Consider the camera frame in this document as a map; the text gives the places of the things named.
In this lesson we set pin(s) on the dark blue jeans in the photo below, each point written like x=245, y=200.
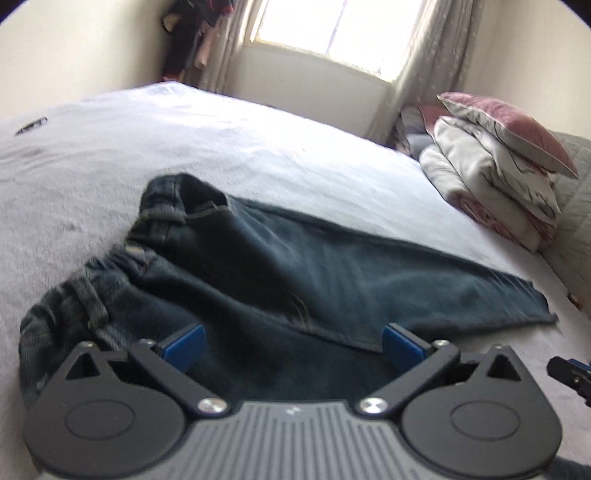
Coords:
x=286, y=267

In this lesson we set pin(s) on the dark hanging clothes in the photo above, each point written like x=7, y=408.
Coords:
x=189, y=37

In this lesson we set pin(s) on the beige curtain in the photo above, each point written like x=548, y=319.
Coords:
x=429, y=60
x=231, y=46

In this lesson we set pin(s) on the small black object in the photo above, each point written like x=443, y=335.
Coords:
x=31, y=126

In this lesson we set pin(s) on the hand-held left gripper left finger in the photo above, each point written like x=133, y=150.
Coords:
x=184, y=344

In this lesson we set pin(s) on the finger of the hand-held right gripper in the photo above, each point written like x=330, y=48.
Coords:
x=565, y=371

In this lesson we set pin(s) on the grey pillow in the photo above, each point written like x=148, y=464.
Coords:
x=413, y=134

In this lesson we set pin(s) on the grey fleece blanket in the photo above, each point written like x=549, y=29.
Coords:
x=277, y=147

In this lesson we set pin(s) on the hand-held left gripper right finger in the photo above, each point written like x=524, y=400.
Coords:
x=401, y=348

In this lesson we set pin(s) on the bright window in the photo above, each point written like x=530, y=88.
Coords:
x=337, y=27

